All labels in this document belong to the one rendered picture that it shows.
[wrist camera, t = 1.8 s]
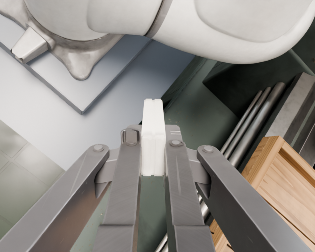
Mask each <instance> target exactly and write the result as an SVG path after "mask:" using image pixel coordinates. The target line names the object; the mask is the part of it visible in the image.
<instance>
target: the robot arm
mask: <svg viewBox="0 0 315 252"><path fill-rule="evenodd" d="M0 14H1V15H3V16H4V17H6V18H9V19H11V20H12V21H14V22H16V23H17V24H18V25H20V26H21V27H22V28H23V29H24V30H25V31H26V32H25V33H24V34H23V35H22V37H21V38H20V39H19V40H18V41H17V43H16V44H15V45H14V46H13V48H12V49H11V51H10V52H11V53H12V54H15V55H16V56H15V58H16V59H18V60H19V61H20V62H21V63H23V64H26V63H28V62H29V61H31V60H33V59H34V58H36V57H38V56H39V55H41V54H43V53H44V52H46V51H49V52H50V53H51V54H52V55H54V56H55V57H56V58H57V59H58V60H59V61H60V62H62V63H63V64H64V65H65V67H66V68H67V70H68V71H69V73H70V75H71V76H72V77H73V78H74V79H75V80H78V81H84V80H86V79H87V78H88V77H89V75H90V73H91V71H92V69H93V67H94V66H95V65H96V63H97V62H98V61H99V60H100V59H101V58H102V57H103V56H104V55H105V54H106V53H107V52H108V51H109V50H110V49H111V48H112V47H113V46H114V45H115V44H116V43H117V42H118V41H120V40H121V39H122V38H123V37H124V36H125V35H136V36H144V37H147V38H149V39H152V40H155V41H157V42H160V43H162V44H164V45H166V46H169V47H171V48H174V49H177V50H180V51H183V52H186V53H189V54H192V55H195V56H199V57H202V58H206V59H210V60H214V61H218V62H223V63H228V64H238V65H247V64H256V63H262V62H266V61H270V60H272V59H275V58H278V57H280V56H281V55H283V54H285V53H286V52H288V51H289V50H290V49H291V48H293V47H294V46H295V45H296V44H297V43H298V42H299V41H300V40H301V39H302V37H303V36H304V35H305V34H306V32H307V31H308V29H309V28H310V26H311V24H312V22H313V20H314V18H315V0H0ZM142 175H143V177H151V175H154V176H155V177H162V176H163V175H164V185H163V187H164V188H165V205H166V222H167V238H168V252H216V249H215V245H214V241H213V237H212V233H211V230H210V227H209V226H208V225H205V222H204V218H203V213H202V209H201V205H200V201H199V197H198V193H199V194H200V196H201V198H202V199H203V201H204V202H205V204H206V206H207V207H208V209H209V211H210V212H211V214H212V216H213V217H214V219H215V221H216V222H217V224H218V226H219V227H220V229H221V230H222V232H223V234H224V235H225V237H226V239H227V240H228V242H229V244H230V245H231V247H232V249H233V250H234V252H313V251H312V250H311V249H310V248H309V247H308V246H307V245H306V244H305V243H304V241H303V240H302V239H301V238H300V237H299V236H298V235H297V234H296V233H295V232H294V231H293V230H292V229H291V227H290V226H289V225H288V224H287V223H286V222H285V221H284V220H283V219H282V218H281V217H280V216H279V215H278V213H277V212H276V211H275V210H274V209H273V208H272V207H271V206H270V205H269V204H268V203H267V202H266V201H265V200H264V198H263V197H262V196H261V195H260V194H259V193H258V192H257V191H256V190H255V189H254V188H253V187H252V186H251V184H250V183H249V182H248V181H247V180H246V179H245V178H244V177H243V176H242V175H241V174H240V173H239V172H238V170H237V169H236V168H235V167H234V166H233V165H232V164H231V163H230V162H229V161H228V160H227V159H226V158H225V156H224V155H223V154H222V153H221V152H220V151H219V150H218V149H217V148H215V147H213V146H211V145H203V146H200V147H199V148H198V149H197V150H192V149H189V148H187V146H186V144H185V143H184V142H183V138H182V134H181V130H180V128H179V127H178V126H177V125H165V120H164V110H163V101H162V100H161V99H155V100H152V99H146V100H144V111H143V122H142V125H129V126H128V127H127V128H126V129H124V130H122V131H121V146H120V147H119V148H116V149H111V150H110V148H109V147H108V146H107V145H104V144H95V145H93V146H91V147H89V148H88V149H87V150H86V151H85V152H84V153H83V154H82V155H81V157H80V158H79V159H78V160H77V161H76V162H75V163H74V164H73V165H72V166H71V167H70V168H69V169H68V170H67V171H66V172H65V173H64V174H63V175H62V176H61V177H60V179H59V180H58V181H57V182H56V183H55V184H54V185H53V186H52V187H51V188H50V189H49V190H48V191H47V192H46V193H45V194H44V195H43V196H42V197H41V198H40V199H39V200H38V202H37V203H36V204H35V205H34V206H33V207H32V208H31V209H30V210H29V211H28V212H27V213H26V214H25V215H24V216H23V217H22V218H21V219H20V220H19V221H18V222H17V223H16V225H15V226H14V227H13V228H12V229H11V230H10V231H9V232H8V233H7V234H6V235H5V236H4V237H3V238H2V239H1V240H0V252H70V251H71V249H72V247H73V246H74V244H75V243H76V241H77V239H78V238H79V236H80V235H81V233H82V231H83V230H84V228H85V226H86V225H87V223H88V222H89V220H90V218H91V217H92V215H93V214H94V212H95V210H96V209H97V207H98V206H99V204H100V202H101V201H102V199H103V197H104V196H105V194H106V193H107V191H108V189H109V188H110V186H111V189H110V194H109V198H108V202H107V207H106V211H105V215H104V220H103V224H100V225H99V227H98V230H97V234H96V238H95V242H94V246H93V250H92V252H137V248H138V232H139V216H140V200H141V184H142ZM111 184H112V185H111ZM197 191H198V192H197Z"/></svg>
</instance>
